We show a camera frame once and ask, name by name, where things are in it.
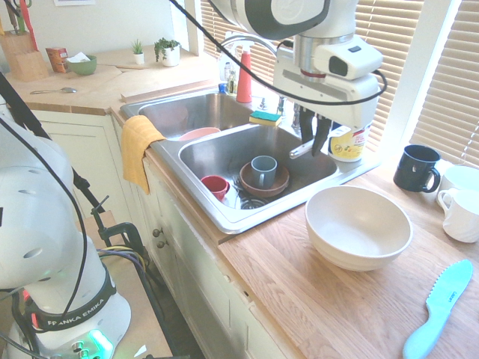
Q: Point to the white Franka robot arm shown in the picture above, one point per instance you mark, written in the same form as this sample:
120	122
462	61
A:
37	224

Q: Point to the black clamp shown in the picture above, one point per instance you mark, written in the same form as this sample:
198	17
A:
123	229

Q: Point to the white wipes canister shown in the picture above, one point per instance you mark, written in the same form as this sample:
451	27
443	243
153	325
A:
348	146

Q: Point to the white ribbed mug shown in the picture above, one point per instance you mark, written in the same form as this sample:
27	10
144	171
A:
462	220

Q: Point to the chrome sink sprayer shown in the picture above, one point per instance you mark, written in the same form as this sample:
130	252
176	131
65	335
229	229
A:
280	106

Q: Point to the yellow dish cloth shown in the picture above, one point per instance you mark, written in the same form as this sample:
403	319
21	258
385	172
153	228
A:
136	149

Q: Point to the navy blue mug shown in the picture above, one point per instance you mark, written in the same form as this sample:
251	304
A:
415	168

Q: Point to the metal spoon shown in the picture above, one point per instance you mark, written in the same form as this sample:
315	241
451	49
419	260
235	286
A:
65	90

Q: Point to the green bowl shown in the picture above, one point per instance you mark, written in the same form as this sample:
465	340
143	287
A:
82	67

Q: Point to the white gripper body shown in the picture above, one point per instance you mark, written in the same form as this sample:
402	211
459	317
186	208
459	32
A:
318	88

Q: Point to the stainless steel double sink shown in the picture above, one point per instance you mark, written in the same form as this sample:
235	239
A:
209	153

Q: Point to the wooden knife block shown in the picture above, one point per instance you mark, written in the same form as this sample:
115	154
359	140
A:
22	60

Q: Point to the teal plastic knife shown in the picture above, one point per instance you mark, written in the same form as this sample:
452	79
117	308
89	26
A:
445	299

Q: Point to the red cup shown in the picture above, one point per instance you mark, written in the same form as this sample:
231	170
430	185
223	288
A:
215	185

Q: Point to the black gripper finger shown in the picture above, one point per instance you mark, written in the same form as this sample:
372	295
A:
307	127
322	138

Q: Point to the yellow green sponge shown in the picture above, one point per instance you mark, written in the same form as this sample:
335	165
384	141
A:
265	117

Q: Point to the brown wooden bowl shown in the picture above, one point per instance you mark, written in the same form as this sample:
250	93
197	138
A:
282	179

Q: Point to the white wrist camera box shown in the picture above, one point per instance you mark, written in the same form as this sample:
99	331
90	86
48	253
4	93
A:
359	60

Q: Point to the metal drain strainer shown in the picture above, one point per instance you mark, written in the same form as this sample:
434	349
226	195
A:
254	203

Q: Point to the cream ceramic bowl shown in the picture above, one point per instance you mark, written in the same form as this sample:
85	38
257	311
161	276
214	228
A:
359	224

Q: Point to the round cabinet knob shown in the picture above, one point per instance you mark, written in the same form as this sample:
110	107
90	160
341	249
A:
162	244
158	232

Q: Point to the white cup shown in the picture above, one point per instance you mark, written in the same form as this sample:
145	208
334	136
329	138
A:
460	177

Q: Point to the chrome gooseneck faucet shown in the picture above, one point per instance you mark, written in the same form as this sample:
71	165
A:
258	39

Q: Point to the chrome faucet knob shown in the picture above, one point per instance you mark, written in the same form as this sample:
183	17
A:
262	104

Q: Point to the clear soap pump bottle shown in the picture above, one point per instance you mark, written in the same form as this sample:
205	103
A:
225	75

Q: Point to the red spray bottle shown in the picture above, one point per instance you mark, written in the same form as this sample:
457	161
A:
244	82

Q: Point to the pink bowl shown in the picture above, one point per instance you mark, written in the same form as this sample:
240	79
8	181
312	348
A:
200	132

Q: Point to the small spiky potted plant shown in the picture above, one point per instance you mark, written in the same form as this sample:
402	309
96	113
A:
138	56

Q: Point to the trailing plant white pot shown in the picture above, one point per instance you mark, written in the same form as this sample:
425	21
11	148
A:
170	56

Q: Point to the gray ceramic mug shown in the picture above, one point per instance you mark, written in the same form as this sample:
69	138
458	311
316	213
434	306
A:
263	170

